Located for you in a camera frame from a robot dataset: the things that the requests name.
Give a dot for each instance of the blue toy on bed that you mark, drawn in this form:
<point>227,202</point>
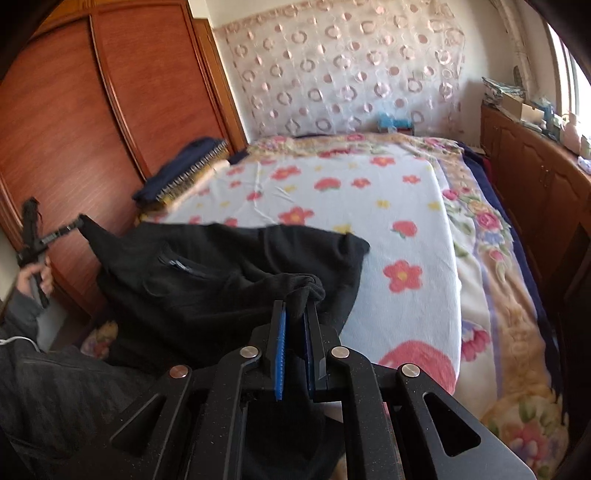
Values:
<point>386,123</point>

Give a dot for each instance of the brown wooden wardrobe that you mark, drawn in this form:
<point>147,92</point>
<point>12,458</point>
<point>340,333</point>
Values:
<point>102,94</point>

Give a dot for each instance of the circle patterned lace curtain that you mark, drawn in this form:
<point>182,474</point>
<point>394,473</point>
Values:
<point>333,67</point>

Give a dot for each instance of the person's left hand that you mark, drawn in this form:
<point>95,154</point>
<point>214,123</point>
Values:
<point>26,284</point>

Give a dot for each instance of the black printed t-shirt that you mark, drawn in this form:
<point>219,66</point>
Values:
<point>189,294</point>

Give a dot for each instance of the cardboard box on cabinet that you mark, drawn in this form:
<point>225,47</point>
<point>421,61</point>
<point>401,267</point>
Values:
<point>515,107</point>

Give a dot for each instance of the stack of papers on cabinet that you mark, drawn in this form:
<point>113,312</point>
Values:
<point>494,91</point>

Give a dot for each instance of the person's dark grey sleeve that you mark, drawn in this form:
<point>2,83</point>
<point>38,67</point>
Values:
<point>53,404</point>

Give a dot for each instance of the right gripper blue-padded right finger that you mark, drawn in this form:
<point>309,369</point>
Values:
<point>314,351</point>

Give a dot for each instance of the long wooden side cabinet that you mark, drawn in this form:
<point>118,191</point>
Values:
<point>547,197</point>

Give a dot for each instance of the folded navy blue clothes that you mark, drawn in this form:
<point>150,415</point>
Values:
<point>180,173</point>

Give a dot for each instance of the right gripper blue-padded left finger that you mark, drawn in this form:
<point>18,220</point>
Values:
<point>276,345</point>

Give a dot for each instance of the floral bed blanket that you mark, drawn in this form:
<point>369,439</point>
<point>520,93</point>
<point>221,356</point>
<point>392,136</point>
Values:
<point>445,285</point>

